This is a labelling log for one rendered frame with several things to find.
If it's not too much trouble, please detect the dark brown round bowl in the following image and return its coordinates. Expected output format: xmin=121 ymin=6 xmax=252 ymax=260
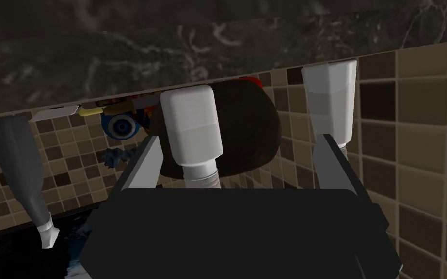
xmin=149 ymin=79 xmax=283 ymax=180

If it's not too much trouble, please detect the colourful toy with blue wheel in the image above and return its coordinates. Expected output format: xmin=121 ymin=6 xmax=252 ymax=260
xmin=78 ymin=94 xmax=163 ymax=141

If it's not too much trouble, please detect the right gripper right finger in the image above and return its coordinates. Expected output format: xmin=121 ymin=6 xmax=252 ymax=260
xmin=312 ymin=133 xmax=365 ymax=191

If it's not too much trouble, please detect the white flat blade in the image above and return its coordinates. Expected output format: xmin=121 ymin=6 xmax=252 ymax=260
xmin=32 ymin=104 xmax=81 ymax=123

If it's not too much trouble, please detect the white square bottle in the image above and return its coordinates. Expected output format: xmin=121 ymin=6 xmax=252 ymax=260
xmin=159 ymin=84 xmax=224 ymax=190

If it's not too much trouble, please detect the white tall faceted bottle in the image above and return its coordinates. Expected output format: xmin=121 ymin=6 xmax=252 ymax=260
xmin=301 ymin=59 xmax=358 ymax=160

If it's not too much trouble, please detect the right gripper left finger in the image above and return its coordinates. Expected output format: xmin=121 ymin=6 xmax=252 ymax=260
xmin=120 ymin=135 xmax=165 ymax=191

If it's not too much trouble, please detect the dark blue crumpled object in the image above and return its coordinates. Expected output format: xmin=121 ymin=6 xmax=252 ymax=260
xmin=102 ymin=147 xmax=138 ymax=170

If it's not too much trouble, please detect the grey bottle with white cap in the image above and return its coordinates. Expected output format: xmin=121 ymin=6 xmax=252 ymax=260
xmin=0 ymin=116 xmax=61 ymax=250

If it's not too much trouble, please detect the red rounded object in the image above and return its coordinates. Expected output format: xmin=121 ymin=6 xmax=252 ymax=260
xmin=239 ymin=76 xmax=264 ymax=90

